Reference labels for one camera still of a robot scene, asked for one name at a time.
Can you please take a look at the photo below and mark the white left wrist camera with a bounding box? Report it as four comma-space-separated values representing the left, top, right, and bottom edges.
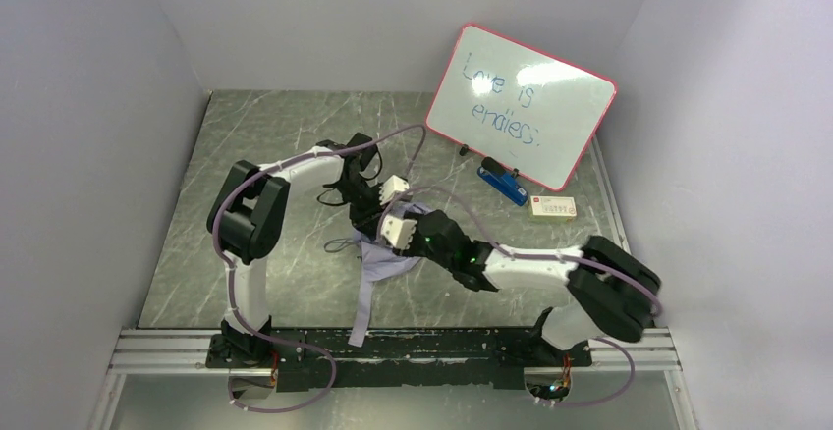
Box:
379, 175, 411, 205

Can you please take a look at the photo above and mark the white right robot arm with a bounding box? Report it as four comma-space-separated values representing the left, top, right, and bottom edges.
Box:
379, 210, 662, 350

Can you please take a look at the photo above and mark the lilac folding umbrella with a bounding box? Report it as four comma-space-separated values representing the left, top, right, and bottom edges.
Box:
323, 230, 420, 348

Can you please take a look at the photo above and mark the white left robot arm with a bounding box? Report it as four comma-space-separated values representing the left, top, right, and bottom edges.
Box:
206, 133, 383, 363

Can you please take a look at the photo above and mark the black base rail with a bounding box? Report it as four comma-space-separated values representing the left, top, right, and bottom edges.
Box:
204, 327, 591, 392

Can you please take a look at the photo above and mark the blue black stapler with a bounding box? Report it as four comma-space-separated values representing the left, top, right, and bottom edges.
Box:
477, 157, 528, 206

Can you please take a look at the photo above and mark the aluminium frame rail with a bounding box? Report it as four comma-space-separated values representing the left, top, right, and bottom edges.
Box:
87, 134, 700, 430

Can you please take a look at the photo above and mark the white staples box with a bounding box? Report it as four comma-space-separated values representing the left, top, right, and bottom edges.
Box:
528, 195, 578, 220

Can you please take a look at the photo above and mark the red framed whiteboard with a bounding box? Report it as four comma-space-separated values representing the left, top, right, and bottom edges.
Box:
425, 24, 618, 191

